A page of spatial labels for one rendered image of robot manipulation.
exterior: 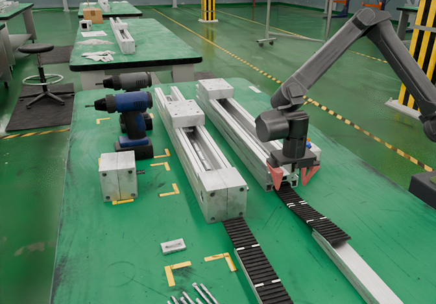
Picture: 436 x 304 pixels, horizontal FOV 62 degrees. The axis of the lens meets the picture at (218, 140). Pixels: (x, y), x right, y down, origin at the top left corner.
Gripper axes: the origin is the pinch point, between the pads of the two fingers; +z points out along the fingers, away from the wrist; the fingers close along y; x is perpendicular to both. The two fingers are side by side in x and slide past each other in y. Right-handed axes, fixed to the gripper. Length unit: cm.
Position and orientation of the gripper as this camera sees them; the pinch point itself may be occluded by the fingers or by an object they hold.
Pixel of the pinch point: (290, 184)
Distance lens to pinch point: 98.3
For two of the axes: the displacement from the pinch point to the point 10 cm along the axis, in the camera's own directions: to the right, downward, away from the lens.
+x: 2.9, 4.0, -8.7
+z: 0.0, 9.1, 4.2
